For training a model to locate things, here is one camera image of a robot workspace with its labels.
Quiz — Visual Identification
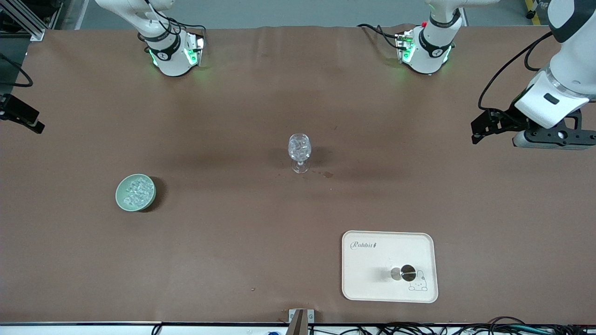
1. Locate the left base black cable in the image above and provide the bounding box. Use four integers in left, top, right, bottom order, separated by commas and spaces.
357, 23, 402, 50

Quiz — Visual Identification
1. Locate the base black cable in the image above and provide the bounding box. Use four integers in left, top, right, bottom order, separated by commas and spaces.
357, 23, 402, 50
140, 0, 206, 39

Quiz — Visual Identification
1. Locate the steel double jigger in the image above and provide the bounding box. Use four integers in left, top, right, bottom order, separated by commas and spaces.
390, 264, 417, 282

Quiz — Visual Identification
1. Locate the grey metal camera bracket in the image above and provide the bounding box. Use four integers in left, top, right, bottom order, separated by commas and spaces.
288, 308, 315, 335

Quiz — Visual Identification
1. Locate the black cable tangle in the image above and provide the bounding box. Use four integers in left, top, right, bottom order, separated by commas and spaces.
372, 316, 596, 335

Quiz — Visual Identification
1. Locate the clear stemmed wine glass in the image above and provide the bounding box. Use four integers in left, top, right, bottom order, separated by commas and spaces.
288, 133, 312, 174

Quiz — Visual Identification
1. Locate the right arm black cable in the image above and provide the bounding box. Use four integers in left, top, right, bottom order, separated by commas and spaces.
0, 53, 34, 88

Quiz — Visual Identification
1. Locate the right base black cable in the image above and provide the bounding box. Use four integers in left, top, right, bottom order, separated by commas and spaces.
140, 0, 206, 39

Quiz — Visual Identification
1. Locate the cream rabbit print tray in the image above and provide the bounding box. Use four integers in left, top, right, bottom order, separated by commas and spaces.
342, 231, 439, 303

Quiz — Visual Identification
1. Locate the aluminium frame post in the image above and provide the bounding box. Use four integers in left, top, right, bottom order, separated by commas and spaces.
0, 0, 63, 41

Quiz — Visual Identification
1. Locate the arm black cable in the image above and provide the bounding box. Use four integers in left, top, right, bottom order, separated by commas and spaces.
0, 53, 34, 88
478, 31, 555, 113

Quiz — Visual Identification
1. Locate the green ceramic bowl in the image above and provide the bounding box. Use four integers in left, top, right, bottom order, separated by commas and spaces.
115, 174, 157, 212

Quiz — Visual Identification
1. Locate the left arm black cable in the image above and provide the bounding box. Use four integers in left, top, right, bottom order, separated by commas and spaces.
478, 31, 555, 113

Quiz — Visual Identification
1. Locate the brown table cover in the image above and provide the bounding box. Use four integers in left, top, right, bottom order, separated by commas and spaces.
0, 24, 596, 325

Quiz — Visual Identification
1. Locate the clear ice cube pile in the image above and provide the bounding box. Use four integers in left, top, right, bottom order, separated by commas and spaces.
122, 178, 154, 205

